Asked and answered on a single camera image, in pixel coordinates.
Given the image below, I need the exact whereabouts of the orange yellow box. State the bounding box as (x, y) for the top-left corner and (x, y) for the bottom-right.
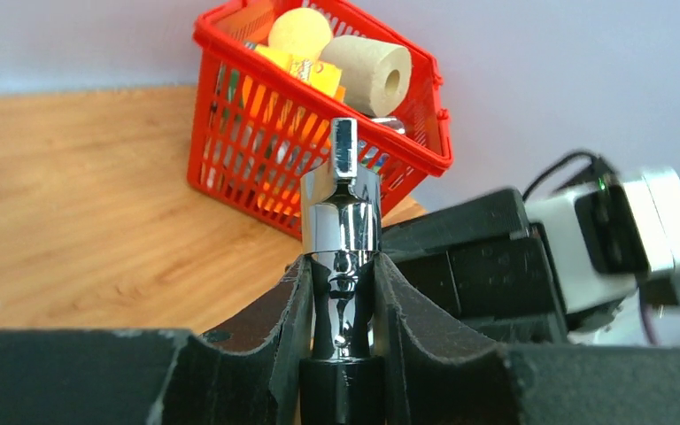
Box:
(253, 44), (345, 102)

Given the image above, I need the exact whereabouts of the red plastic basket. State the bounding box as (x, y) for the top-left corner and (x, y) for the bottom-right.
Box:
(187, 1), (453, 237)

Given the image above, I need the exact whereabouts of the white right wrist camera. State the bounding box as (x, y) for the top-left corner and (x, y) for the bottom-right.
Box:
(526, 167), (680, 313)

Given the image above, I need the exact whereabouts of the orange round sponge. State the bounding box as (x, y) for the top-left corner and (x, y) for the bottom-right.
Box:
(267, 7), (334, 60)

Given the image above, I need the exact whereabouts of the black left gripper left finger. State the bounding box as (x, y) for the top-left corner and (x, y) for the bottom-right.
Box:
(0, 258), (311, 424)

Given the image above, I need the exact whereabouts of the brown toilet paper roll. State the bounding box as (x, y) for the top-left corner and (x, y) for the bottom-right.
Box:
(320, 35), (413, 117)

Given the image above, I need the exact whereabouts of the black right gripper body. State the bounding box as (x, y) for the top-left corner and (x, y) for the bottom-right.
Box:
(382, 188), (568, 344)

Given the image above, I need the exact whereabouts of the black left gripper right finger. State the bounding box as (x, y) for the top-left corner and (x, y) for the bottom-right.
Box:
(375, 255), (680, 424)

